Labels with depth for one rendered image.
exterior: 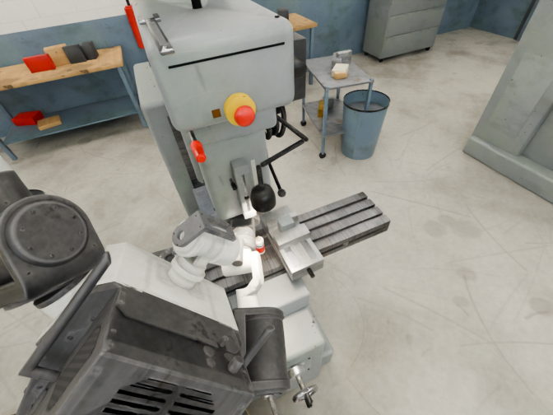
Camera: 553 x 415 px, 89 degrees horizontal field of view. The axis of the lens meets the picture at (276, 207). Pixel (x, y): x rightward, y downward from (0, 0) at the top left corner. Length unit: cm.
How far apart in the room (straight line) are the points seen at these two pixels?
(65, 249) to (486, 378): 227
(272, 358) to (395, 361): 163
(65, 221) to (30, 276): 7
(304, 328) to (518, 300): 179
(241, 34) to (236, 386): 53
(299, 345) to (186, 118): 103
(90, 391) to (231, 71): 49
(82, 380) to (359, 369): 187
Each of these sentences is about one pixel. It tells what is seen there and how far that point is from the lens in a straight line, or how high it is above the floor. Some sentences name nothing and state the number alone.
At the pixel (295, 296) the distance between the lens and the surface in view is 126.
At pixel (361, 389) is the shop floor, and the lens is 209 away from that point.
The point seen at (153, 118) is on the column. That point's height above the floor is 150.
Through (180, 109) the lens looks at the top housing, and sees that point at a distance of 56.
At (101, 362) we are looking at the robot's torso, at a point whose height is 173.
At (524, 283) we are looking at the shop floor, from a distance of 284.
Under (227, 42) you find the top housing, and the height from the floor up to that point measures 187.
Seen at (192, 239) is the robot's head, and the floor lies 168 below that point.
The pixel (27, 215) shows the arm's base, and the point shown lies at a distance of 43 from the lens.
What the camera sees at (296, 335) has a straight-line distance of 133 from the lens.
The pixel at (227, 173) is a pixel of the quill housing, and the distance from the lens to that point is 83.
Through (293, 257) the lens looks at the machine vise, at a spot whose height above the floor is 103.
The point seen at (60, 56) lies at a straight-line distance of 468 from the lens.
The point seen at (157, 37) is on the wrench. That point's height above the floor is 190.
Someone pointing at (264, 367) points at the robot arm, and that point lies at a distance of 59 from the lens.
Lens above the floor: 202
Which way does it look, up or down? 47 degrees down
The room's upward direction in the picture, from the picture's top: 5 degrees counter-clockwise
